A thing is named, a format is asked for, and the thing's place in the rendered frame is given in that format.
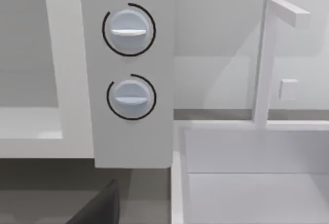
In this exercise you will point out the tall white tap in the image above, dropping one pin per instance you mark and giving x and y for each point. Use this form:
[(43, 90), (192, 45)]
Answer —
[(264, 67)]

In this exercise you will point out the pale microwave oven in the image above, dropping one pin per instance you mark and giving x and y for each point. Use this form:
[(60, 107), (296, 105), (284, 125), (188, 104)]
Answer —
[(87, 80)]

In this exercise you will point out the white sink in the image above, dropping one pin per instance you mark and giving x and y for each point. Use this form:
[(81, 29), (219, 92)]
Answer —
[(246, 177)]

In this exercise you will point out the pale blue microwave knob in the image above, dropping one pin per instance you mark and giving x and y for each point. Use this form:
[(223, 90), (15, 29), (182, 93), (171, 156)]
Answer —
[(128, 32), (131, 98)]

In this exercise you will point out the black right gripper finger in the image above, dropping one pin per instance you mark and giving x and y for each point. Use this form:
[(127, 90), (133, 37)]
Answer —
[(102, 206)]

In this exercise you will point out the small white square block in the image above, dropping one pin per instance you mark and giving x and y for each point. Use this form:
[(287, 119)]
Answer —
[(288, 89)]

